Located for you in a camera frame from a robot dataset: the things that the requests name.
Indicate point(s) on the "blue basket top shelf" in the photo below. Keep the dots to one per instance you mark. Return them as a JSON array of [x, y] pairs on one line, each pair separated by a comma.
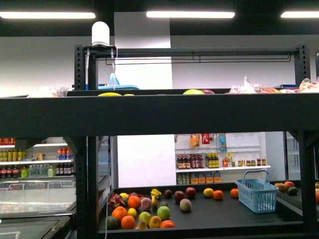
[[114, 84]]

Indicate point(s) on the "black metal shelf rack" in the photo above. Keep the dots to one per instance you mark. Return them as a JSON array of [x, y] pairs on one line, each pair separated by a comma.
[[83, 117]]

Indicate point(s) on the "far yellow lemon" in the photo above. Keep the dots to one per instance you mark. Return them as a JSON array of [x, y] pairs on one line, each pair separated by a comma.
[[208, 192]]

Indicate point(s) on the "peach on far shelf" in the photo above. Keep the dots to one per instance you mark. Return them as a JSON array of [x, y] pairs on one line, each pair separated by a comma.
[[185, 205]]

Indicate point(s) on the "green apple far shelf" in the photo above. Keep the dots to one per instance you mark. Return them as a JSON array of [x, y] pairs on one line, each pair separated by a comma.
[[163, 212]]

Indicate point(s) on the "drinks cooler shelf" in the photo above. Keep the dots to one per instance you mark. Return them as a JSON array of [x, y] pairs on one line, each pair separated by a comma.
[[50, 158]]

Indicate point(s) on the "dark red far apple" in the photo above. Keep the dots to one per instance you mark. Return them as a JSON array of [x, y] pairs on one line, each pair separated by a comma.
[[190, 192]]

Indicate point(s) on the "pink dragon fruit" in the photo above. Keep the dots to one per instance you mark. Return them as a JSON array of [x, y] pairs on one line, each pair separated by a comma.
[[115, 201]]

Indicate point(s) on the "far orange right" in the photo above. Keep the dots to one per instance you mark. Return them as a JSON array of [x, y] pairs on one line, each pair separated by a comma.
[[218, 195]]

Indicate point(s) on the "small blue far basket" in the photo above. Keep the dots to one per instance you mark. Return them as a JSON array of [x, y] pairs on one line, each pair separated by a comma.
[[260, 196]]

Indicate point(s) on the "glass top freezer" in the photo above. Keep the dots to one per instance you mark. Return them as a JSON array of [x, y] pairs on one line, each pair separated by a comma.
[[37, 209]]

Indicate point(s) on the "white wall goods shelf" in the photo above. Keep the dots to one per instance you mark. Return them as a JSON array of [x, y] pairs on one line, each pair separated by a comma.
[[219, 157]]

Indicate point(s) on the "white dome camera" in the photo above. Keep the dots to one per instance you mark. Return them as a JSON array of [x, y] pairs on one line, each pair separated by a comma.
[[100, 34]]

